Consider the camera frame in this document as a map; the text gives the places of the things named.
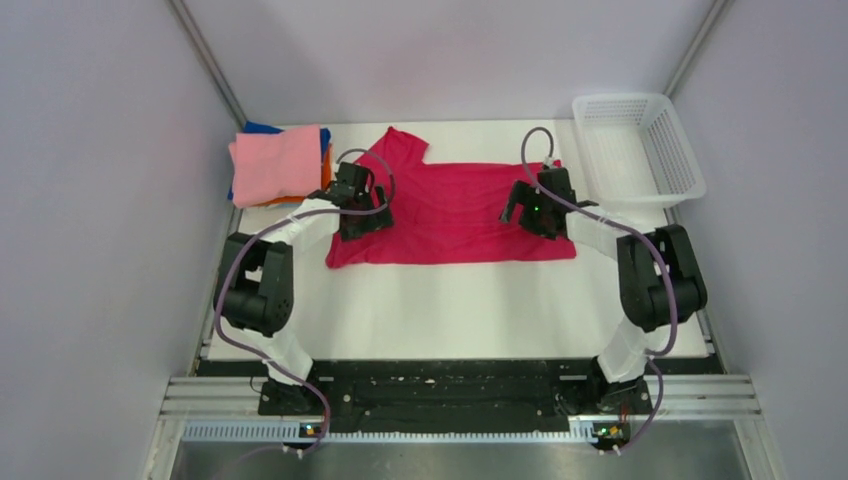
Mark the white plastic basket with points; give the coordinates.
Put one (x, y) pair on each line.
(635, 152)

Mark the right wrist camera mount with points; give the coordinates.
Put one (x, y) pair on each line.
(551, 163)

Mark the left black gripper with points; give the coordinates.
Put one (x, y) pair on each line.
(374, 222)

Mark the pink folded t shirt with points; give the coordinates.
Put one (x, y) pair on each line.
(275, 166)

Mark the blue folded t shirt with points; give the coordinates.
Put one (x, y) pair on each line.
(265, 127)

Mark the magenta t shirt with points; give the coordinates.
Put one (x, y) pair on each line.
(443, 213)

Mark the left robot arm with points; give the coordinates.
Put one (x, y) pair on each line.
(255, 291)

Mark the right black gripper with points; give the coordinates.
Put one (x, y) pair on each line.
(521, 193)

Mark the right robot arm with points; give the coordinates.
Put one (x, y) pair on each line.
(660, 283)

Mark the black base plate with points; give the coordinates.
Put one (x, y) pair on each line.
(463, 396)

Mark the aluminium rail frame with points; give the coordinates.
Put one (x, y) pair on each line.
(226, 409)

